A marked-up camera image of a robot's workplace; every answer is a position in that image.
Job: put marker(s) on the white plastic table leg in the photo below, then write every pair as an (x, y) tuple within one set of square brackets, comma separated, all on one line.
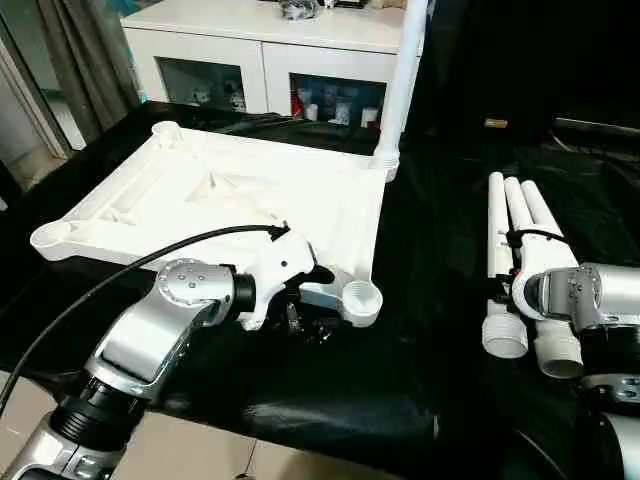
[(539, 210), (405, 75), (517, 205), (500, 210)]

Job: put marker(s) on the white plastic table top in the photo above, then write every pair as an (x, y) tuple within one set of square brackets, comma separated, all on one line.
[(175, 175)]

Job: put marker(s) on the black mat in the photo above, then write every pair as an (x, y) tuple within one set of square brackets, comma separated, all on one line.
[(350, 390)]

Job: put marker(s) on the white cup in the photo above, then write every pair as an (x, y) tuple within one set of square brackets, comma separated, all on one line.
[(369, 116), (311, 111)]

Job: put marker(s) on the dark metal bar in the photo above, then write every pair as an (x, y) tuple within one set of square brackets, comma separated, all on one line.
[(595, 125)]

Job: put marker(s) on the black speaker with gold label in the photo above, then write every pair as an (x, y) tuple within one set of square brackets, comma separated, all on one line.
[(500, 60)]

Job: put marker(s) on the white sideboard cabinet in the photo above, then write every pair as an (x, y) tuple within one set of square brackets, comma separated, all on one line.
[(225, 35)]

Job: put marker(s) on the black white patterned bag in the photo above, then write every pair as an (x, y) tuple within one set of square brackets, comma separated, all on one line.
[(299, 9)]

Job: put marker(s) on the grey curtain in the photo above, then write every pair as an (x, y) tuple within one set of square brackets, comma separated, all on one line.
[(85, 65)]

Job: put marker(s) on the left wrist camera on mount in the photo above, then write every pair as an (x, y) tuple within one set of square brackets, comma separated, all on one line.
[(280, 265)]

